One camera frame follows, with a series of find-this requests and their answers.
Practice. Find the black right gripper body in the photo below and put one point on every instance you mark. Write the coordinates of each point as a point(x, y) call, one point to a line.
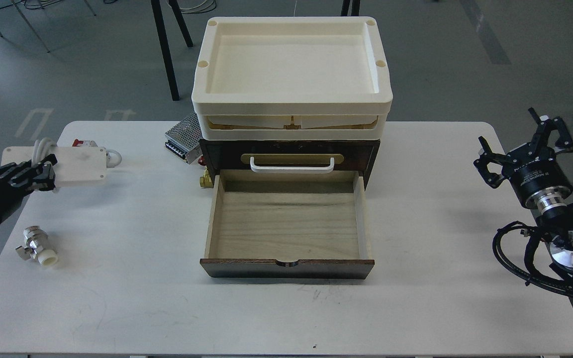
point(530, 172)

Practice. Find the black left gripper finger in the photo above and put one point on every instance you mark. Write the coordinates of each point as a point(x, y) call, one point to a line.
point(42, 182)
point(44, 170)

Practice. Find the white charger with cable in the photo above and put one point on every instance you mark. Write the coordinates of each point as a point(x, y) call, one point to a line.
point(77, 166)

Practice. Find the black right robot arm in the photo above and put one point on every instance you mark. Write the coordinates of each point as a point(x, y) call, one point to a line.
point(548, 256)

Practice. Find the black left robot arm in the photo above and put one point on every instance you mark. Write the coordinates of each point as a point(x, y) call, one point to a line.
point(19, 180)

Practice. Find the red white circuit breaker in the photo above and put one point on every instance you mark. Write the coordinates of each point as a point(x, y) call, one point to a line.
point(84, 143)

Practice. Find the white metal pipe valve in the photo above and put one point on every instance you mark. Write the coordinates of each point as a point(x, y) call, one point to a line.
point(37, 247)

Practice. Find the metal mesh power supply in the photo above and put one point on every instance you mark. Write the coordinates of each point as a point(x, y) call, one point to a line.
point(183, 139)

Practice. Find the brass fitting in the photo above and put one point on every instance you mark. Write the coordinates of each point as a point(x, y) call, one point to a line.
point(205, 180)

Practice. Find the open wooden drawer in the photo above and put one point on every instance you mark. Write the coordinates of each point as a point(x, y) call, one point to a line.
point(288, 225)

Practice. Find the cream plastic tray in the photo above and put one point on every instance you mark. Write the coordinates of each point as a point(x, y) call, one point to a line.
point(292, 78)

